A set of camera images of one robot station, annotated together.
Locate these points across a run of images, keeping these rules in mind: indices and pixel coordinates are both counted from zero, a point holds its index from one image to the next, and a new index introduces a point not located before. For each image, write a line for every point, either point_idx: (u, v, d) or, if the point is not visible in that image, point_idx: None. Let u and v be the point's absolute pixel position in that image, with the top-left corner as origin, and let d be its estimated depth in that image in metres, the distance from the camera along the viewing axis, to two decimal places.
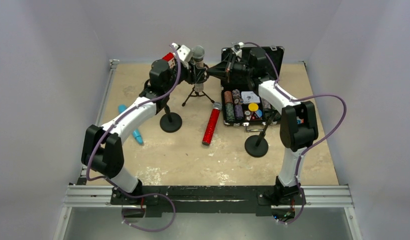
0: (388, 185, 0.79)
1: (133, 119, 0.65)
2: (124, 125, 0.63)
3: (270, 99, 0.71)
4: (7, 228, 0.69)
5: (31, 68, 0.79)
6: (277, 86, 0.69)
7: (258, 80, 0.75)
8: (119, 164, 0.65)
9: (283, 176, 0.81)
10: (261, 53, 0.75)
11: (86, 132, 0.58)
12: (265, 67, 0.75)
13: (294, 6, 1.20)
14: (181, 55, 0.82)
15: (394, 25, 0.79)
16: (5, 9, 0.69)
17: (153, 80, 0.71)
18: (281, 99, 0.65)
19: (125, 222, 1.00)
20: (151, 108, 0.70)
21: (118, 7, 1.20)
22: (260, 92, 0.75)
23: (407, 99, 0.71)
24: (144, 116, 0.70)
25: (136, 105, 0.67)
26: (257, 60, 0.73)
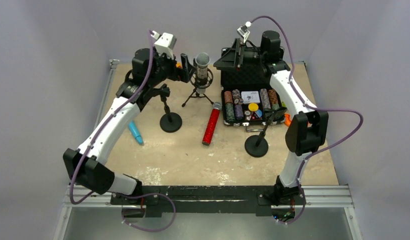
0: (389, 185, 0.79)
1: (111, 130, 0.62)
2: (103, 143, 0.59)
3: (282, 93, 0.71)
4: (8, 227, 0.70)
5: (31, 68, 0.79)
6: (292, 83, 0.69)
7: (271, 65, 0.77)
8: (109, 179, 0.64)
9: (284, 177, 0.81)
10: (274, 36, 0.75)
11: (64, 157, 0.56)
12: (277, 50, 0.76)
13: (294, 6, 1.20)
14: (163, 41, 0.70)
15: (394, 25, 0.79)
16: (5, 10, 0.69)
17: (136, 71, 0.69)
18: (294, 101, 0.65)
19: (125, 222, 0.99)
20: (131, 110, 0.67)
21: (118, 6, 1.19)
22: (272, 81, 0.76)
23: (407, 100, 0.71)
24: (124, 123, 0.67)
25: (112, 114, 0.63)
26: (270, 43, 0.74)
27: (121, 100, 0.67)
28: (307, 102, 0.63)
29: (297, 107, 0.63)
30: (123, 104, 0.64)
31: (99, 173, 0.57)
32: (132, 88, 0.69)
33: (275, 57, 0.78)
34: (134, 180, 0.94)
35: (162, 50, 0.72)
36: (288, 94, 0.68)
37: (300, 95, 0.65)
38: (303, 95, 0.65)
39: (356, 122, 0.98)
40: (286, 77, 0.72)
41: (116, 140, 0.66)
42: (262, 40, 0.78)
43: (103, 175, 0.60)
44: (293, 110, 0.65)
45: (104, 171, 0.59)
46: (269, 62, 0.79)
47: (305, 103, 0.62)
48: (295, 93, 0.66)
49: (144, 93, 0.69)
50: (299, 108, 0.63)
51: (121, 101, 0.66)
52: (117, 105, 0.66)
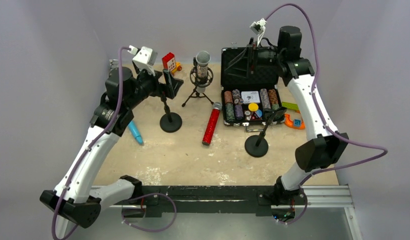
0: (389, 185, 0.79)
1: (88, 167, 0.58)
2: (79, 182, 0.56)
3: (300, 103, 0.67)
4: (8, 227, 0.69)
5: (31, 68, 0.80)
6: (315, 95, 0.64)
7: (292, 64, 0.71)
8: (97, 212, 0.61)
9: (286, 180, 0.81)
10: (294, 30, 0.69)
11: (41, 200, 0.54)
12: (298, 46, 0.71)
13: (294, 7, 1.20)
14: (143, 57, 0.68)
15: (394, 25, 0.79)
16: (5, 9, 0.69)
17: (111, 94, 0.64)
18: (313, 119, 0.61)
19: (125, 222, 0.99)
20: (109, 140, 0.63)
21: (117, 6, 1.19)
22: (291, 86, 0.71)
23: (407, 100, 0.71)
24: (102, 155, 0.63)
25: (86, 149, 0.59)
26: (290, 37, 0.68)
27: (97, 128, 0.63)
28: (328, 124, 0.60)
29: (316, 128, 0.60)
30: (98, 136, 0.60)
31: (80, 212, 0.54)
32: (108, 113, 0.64)
33: (294, 56, 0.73)
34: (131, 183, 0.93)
35: (142, 66, 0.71)
36: (308, 108, 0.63)
37: (321, 113, 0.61)
38: (325, 114, 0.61)
39: (357, 122, 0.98)
40: (308, 86, 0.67)
41: (95, 173, 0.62)
42: (280, 35, 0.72)
43: (87, 214, 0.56)
44: (310, 127, 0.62)
45: (85, 210, 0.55)
46: (288, 61, 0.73)
47: (326, 126, 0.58)
48: (317, 109, 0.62)
49: (122, 117, 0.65)
50: (317, 130, 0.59)
51: (96, 131, 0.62)
52: (92, 137, 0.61)
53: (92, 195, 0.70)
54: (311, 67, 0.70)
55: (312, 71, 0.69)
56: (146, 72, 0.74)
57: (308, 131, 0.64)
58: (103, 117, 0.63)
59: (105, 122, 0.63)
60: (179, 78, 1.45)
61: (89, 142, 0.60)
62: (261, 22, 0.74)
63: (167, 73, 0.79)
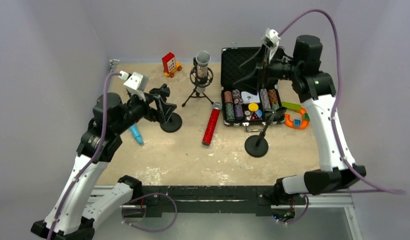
0: (389, 185, 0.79)
1: (76, 199, 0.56)
2: (68, 214, 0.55)
3: (316, 127, 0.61)
4: (7, 227, 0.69)
5: (31, 68, 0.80)
6: (335, 121, 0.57)
7: (312, 80, 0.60)
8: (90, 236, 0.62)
9: (286, 185, 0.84)
10: (314, 40, 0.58)
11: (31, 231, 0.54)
12: (318, 59, 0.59)
13: (294, 7, 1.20)
14: (133, 83, 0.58)
15: (394, 25, 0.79)
16: (5, 9, 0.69)
17: (98, 120, 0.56)
18: (330, 150, 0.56)
19: (124, 223, 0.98)
20: (97, 169, 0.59)
21: (118, 6, 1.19)
22: (307, 105, 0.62)
23: (407, 100, 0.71)
24: (92, 183, 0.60)
25: (73, 180, 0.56)
26: (309, 48, 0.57)
27: (84, 158, 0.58)
28: (345, 155, 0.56)
29: (332, 160, 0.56)
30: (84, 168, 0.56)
31: None
32: (94, 140, 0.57)
33: (313, 69, 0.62)
34: (130, 185, 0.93)
35: (133, 91, 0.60)
36: (325, 136, 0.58)
37: (340, 144, 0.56)
38: (343, 144, 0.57)
39: (358, 123, 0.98)
40: (328, 109, 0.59)
41: (87, 199, 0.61)
42: (297, 45, 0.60)
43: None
44: (324, 156, 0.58)
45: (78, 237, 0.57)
46: (306, 76, 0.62)
47: (344, 159, 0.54)
48: (336, 139, 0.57)
49: (109, 144, 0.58)
50: (334, 162, 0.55)
51: (83, 161, 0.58)
52: (78, 167, 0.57)
53: (86, 217, 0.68)
54: (332, 85, 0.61)
55: (333, 91, 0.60)
56: (137, 97, 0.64)
57: (321, 158, 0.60)
58: (89, 145, 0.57)
59: (92, 151, 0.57)
60: (179, 78, 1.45)
61: (76, 172, 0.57)
62: (273, 38, 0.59)
63: (158, 100, 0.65)
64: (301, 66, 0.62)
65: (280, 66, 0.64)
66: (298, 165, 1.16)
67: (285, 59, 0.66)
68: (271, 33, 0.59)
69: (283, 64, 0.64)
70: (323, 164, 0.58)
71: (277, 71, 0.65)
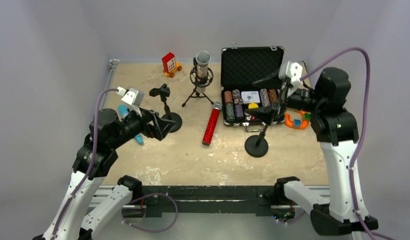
0: (389, 185, 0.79)
1: (74, 214, 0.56)
2: (65, 230, 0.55)
3: (331, 171, 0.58)
4: (7, 227, 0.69)
5: (31, 68, 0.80)
6: (353, 171, 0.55)
7: (334, 121, 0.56)
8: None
9: (288, 191, 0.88)
10: (342, 78, 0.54)
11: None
12: (343, 99, 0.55)
13: (295, 6, 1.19)
14: (128, 99, 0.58)
15: (395, 25, 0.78)
16: (5, 9, 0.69)
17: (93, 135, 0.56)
18: (344, 200, 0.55)
19: (125, 222, 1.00)
20: (93, 184, 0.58)
21: (117, 6, 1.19)
22: (324, 148, 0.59)
23: (408, 100, 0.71)
24: (88, 198, 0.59)
25: (69, 196, 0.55)
26: (336, 87, 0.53)
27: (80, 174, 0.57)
28: (359, 207, 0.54)
29: (345, 211, 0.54)
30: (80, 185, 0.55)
31: None
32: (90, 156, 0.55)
33: (336, 108, 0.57)
34: (128, 187, 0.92)
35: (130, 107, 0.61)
36: (340, 184, 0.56)
37: (355, 196, 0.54)
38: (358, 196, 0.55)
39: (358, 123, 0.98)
40: (347, 156, 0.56)
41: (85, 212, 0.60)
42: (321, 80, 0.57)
43: None
44: (336, 203, 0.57)
45: None
46: (328, 115, 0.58)
47: (357, 214, 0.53)
48: (351, 190, 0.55)
49: (105, 159, 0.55)
50: (346, 213, 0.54)
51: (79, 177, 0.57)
52: (74, 183, 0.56)
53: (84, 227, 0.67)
54: (355, 130, 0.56)
55: (356, 137, 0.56)
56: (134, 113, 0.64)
57: (332, 202, 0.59)
58: (84, 162, 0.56)
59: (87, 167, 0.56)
60: (179, 78, 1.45)
61: (72, 188, 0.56)
62: (294, 82, 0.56)
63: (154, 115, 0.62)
64: (323, 104, 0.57)
65: (299, 101, 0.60)
66: (298, 165, 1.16)
67: (305, 92, 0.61)
68: (291, 71, 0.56)
69: (303, 97, 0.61)
70: (334, 209, 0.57)
71: (296, 104, 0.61)
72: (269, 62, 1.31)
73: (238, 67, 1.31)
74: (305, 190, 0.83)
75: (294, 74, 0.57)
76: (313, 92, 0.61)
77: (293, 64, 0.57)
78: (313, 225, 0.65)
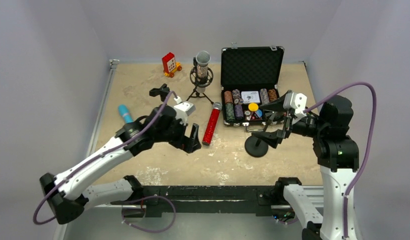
0: (389, 185, 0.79)
1: (92, 171, 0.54)
2: (77, 182, 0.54)
3: (327, 195, 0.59)
4: (7, 227, 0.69)
5: (31, 68, 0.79)
6: (347, 199, 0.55)
7: (336, 148, 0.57)
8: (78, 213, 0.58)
9: (287, 194, 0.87)
10: (345, 106, 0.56)
11: (40, 181, 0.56)
12: (344, 125, 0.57)
13: (295, 6, 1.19)
14: (183, 106, 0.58)
15: (395, 25, 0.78)
16: (4, 9, 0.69)
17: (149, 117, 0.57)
18: (335, 226, 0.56)
19: (125, 222, 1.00)
20: (122, 155, 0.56)
21: (117, 6, 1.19)
22: (324, 172, 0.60)
23: (409, 100, 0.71)
24: (111, 165, 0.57)
25: (100, 153, 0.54)
26: (338, 114, 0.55)
27: (117, 140, 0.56)
28: (349, 235, 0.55)
29: (334, 237, 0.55)
30: (113, 148, 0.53)
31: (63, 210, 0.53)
32: (134, 132, 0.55)
33: (338, 134, 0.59)
34: (131, 187, 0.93)
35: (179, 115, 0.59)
36: (333, 209, 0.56)
37: (346, 223, 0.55)
38: (350, 223, 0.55)
39: (359, 123, 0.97)
40: (344, 184, 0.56)
41: (97, 178, 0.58)
42: (324, 106, 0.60)
43: (69, 212, 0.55)
44: (326, 227, 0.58)
45: (70, 209, 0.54)
46: (330, 140, 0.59)
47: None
48: (343, 216, 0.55)
49: (144, 142, 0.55)
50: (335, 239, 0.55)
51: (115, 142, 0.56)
52: (110, 145, 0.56)
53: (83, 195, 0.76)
54: (356, 159, 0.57)
55: (355, 166, 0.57)
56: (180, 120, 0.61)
57: (323, 224, 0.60)
58: (128, 134, 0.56)
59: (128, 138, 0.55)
60: (179, 78, 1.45)
61: (106, 148, 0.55)
62: (298, 113, 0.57)
63: (196, 128, 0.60)
64: (326, 129, 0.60)
65: (304, 127, 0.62)
66: (298, 165, 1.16)
67: (310, 118, 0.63)
68: (296, 103, 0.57)
69: (307, 124, 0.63)
70: (324, 232, 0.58)
71: (301, 130, 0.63)
72: (269, 62, 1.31)
73: (238, 67, 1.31)
74: (304, 200, 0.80)
75: (298, 106, 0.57)
76: (318, 119, 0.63)
77: (297, 95, 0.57)
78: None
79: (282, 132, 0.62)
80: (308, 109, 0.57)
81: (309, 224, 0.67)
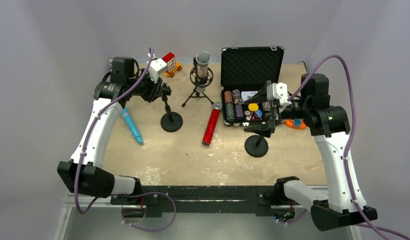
0: (389, 186, 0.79)
1: (100, 134, 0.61)
2: (95, 148, 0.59)
3: (328, 163, 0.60)
4: (5, 227, 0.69)
5: (31, 70, 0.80)
6: (347, 161, 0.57)
7: (325, 114, 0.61)
8: (109, 182, 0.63)
9: (288, 191, 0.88)
10: (319, 76, 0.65)
11: (58, 171, 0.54)
12: (323, 93, 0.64)
13: (295, 7, 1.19)
14: (157, 66, 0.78)
15: (395, 27, 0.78)
16: (4, 11, 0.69)
17: (116, 70, 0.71)
18: (342, 191, 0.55)
19: (125, 222, 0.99)
20: (115, 108, 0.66)
21: (117, 7, 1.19)
22: (319, 140, 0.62)
23: (408, 101, 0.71)
24: (110, 124, 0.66)
25: (96, 116, 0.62)
26: (316, 83, 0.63)
27: (102, 101, 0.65)
28: (356, 197, 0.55)
29: (343, 202, 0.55)
30: (107, 105, 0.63)
31: (99, 176, 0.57)
32: (109, 86, 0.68)
33: (323, 104, 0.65)
34: (133, 180, 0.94)
35: (152, 71, 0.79)
36: (335, 173, 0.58)
37: (351, 184, 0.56)
38: (354, 185, 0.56)
39: (359, 122, 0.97)
40: (341, 147, 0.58)
41: (106, 144, 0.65)
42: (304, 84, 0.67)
43: (104, 181, 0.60)
44: (334, 195, 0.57)
45: (104, 177, 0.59)
46: (319, 110, 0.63)
47: (355, 203, 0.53)
48: (346, 177, 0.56)
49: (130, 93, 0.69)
50: (345, 204, 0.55)
51: (103, 103, 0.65)
52: (98, 108, 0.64)
53: None
54: (347, 122, 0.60)
55: (347, 128, 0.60)
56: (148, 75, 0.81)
57: (329, 195, 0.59)
58: (105, 90, 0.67)
59: (108, 95, 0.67)
60: (179, 78, 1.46)
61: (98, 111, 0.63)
62: (284, 103, 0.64)
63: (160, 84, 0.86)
64: (310, 101, 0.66)
65: (290, 111, 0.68)
66: (298, 165, 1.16)
67: (294, 102, 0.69)
68: (278, 93, 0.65)
69: (293, 108, 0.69)
70: (333, 202, 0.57)
71: (289, 115, 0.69)
72: (268, 62, 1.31)
73: (238, 67, 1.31)
74: (303, 188, 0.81)
75: (281, 95, 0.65)
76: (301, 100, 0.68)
77: (278, 86, 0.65)
78: (314, 221, 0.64)
79: (273, 122, 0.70)
80: (291, 96, 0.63)
81: (316, 202, 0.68)
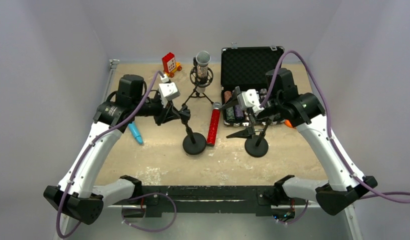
0: (389, 186, 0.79)
1: (91, 162, 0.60)
2: (83, 177, 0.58)
3: (317, 149, 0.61)
4: (6, 227, 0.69)
5: (31, 69, 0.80)
6: (333, 140, 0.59)
7: (300, 104, 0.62)
8: (100, 208, 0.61)
9: (289, 190, 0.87)
10: (282, 70, 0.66)
11: (45, 196, 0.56)
12: (291, 85, 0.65)
13: (295, 7, 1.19)
14: (166, 90, 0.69)
15: (395, 26, 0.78)
16: (4, 11, 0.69)
17: (122, 91, 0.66)
18: (339, 169, 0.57)
19: (125, 222, 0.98)
20: (112, 135, 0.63)
21: (117, 7, 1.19)
22: (302, 130, 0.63)
23: (407, 101, 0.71)
24: (106, 149, 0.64)
25: (90, 143, 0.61)
26: (281, 76, 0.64)
27: (100, 126, 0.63)
28: (354, 171, 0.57)
29: (344, 180, 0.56)
30: (101, 134, 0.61)
31: (84, 208, 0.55)
32: (111, 109, 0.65)
33: (292, 95, 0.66)
34: (131, 182, 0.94)
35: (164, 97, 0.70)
36: (327, 155, 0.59)
37: (344, 160, 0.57)
38: (348, 160, 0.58)
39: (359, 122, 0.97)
40: (323, 129, 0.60)
41: (100, 169, 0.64)
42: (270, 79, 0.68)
43: (91, 209, 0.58)
44: (334, 177, 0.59)
45: (91, 206, 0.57)
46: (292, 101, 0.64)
47: (355, 177, 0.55)
48: (338, 154, 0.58)
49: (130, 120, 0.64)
50: (346, 181, 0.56)
51: (100, 129, 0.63)
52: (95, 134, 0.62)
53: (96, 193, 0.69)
54: (320, 104, 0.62)
55: (322, 110, 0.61)
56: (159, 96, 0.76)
57: (329, 177, 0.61)
58: (106, 113, 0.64)
59: (108, 119, 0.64)
60: (179, 78, 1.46)
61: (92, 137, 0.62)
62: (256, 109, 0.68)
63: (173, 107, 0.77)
64: (280, 96, 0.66)
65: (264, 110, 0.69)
66: (298, 165, 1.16)
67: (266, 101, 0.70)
68: (249, 101, 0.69)
69: (266, 106, 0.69)
70: (336, 185, 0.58)
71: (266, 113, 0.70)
72: (269, 62, 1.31)
73: (238, 66, 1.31)
74: (302, 182, 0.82)
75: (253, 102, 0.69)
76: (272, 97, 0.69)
77: (247, 94, 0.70)
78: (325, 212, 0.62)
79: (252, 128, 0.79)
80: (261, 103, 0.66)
81: (318, 188, 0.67)
